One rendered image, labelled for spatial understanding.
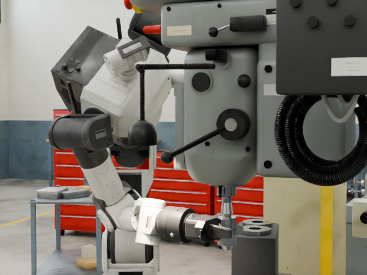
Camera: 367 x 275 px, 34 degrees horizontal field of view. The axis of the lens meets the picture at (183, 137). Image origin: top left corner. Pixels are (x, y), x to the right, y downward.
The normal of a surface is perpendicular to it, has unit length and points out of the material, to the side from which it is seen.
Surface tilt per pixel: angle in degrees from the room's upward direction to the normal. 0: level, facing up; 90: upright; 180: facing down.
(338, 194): 90
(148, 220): 75
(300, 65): 90
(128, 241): 80
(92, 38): 57
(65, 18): 90
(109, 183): 106
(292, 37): 90
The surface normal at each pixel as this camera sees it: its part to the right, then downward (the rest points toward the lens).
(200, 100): -0.36, 0.05
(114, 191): 0.54, 0.31
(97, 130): 0.85, 0.02
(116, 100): 0.01, -0.50
